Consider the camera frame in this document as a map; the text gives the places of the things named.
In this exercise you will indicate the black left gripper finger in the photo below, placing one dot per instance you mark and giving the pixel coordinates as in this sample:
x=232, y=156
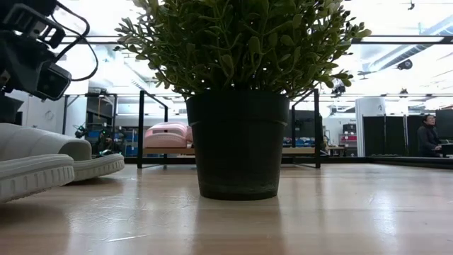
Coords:
x=10, y=110

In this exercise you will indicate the grey rubber slide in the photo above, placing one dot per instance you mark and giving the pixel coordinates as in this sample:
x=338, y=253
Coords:
x=32, y=177
x=42, y=141

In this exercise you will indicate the pink rubber slide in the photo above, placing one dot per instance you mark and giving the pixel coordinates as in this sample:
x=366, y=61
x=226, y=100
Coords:
x=164, y=140
x=189, y=134

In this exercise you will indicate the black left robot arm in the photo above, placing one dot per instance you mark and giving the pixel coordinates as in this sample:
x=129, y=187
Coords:
x=24, y=21

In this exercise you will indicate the black storage rack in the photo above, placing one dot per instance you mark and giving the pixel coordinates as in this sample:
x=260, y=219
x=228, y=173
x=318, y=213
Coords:
x=102, y=110

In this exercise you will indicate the background robot with green lights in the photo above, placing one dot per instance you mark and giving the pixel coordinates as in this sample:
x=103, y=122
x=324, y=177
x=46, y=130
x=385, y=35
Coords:
x=106, y=141

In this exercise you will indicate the green plant in black pot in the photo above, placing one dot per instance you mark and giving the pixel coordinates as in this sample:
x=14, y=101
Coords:
x=237, y=141

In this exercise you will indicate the white column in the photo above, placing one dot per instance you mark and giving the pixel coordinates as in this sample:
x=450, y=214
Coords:
x=369, y=106

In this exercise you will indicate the black partition panels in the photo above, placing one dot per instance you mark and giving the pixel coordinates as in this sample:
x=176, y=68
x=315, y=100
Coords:
x=375, y=136

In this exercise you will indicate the black overhead rig beam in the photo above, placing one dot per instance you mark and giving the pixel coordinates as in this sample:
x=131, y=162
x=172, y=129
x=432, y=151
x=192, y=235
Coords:
x=389, y=39

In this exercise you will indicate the black ceiling spotlight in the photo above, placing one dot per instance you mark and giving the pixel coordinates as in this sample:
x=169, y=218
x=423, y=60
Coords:
x=404, y=64

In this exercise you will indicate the person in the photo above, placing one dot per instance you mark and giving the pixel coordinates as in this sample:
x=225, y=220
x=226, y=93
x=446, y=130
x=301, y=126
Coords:
x=426, y=140

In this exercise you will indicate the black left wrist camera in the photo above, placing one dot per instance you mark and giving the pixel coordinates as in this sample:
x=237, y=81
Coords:
x=53, y=81

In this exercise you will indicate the wooden shelf with black frame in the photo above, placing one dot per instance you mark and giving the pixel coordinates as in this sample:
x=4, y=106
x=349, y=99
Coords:
x=141, y=134

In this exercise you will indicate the black aluminium table frame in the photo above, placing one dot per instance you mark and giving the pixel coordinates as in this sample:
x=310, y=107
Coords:
x=389, y=160

